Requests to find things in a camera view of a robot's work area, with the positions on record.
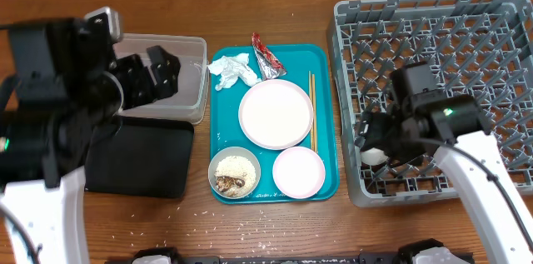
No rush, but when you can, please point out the wooden chopstick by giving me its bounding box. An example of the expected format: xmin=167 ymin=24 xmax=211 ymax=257
xmin=308 ymin=71 xmax=313 ymax=151
xmin=310 ymin=73 xmax=317 ymax=152

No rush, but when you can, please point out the grey bowl with rice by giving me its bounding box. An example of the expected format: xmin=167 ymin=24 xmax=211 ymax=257
xmin=208 ymin=147 xmax=262 ymax=201

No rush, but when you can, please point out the black rail at bottom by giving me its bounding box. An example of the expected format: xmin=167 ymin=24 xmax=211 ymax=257
xmin=106 ymin=237 xmax=476 ymax=264

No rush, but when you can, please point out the red foil wrapper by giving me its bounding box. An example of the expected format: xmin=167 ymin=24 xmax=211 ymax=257
xmin=252 ymin=32 xmax=286 ymax=81

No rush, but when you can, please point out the teal plastic tray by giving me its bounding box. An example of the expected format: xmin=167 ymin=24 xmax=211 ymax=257
xmin=208 ymin=44 xmax=340 ymax=204

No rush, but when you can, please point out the large pink plate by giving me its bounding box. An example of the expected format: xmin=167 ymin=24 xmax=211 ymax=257
xmin=238 ymin=79 xmax=311 ymax=150

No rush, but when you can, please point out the white paper cup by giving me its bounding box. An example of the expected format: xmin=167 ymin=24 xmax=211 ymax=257
xmin=360 ymin=148 xmax=389 ymax=166

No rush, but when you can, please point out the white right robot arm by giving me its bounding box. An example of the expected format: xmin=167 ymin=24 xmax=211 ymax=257
xmin=356 ymin=62 xmax=532 ymax=263

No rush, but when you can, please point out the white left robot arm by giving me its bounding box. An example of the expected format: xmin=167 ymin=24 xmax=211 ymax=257
xmin=1 ymin=7 xmax=181 ymax=263

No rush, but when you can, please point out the grey dishwasher rack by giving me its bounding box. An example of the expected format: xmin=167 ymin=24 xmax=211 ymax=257
xmin=328 ymin=0 xmax=532 ymax=207

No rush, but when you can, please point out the clear plastic container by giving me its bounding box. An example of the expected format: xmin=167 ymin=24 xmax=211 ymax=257
xmin=114 ymin=33 xmax=209 ymax=124

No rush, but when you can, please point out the black plastic tray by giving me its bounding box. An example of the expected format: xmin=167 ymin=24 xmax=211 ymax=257
xmin=84 ymin=117 xmax=194 ymax=199

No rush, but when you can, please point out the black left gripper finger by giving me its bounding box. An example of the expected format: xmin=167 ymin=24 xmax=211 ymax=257
xmin=120 ymin=53 xmax=158 ymax=109
xmin=147 ymin=46 xmax=181 ymax=99

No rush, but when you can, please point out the small pink bowl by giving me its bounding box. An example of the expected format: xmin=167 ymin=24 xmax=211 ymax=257
xmin=272 ymin=147 xmax=326 ymax=199

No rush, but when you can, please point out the crumpled white tissue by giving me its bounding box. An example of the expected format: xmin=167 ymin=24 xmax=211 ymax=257
xmin=207 ymin=53 xmax=262 ymax=91

